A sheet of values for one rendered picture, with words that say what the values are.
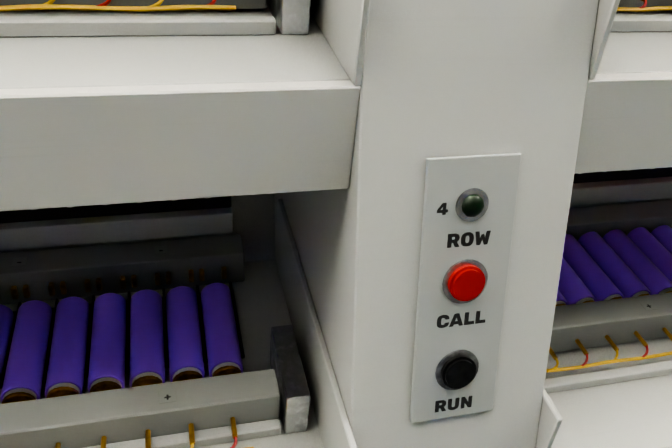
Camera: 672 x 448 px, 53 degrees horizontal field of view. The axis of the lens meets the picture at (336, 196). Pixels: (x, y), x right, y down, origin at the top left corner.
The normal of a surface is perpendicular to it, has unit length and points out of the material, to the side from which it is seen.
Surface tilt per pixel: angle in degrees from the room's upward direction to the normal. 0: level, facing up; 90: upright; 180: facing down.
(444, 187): 90
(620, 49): 15
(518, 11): 90
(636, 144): 105
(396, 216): 90
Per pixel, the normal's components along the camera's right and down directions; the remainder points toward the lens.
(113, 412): 0.08, -0.83
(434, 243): 0.25, 0.33
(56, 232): 0.24, 0.56
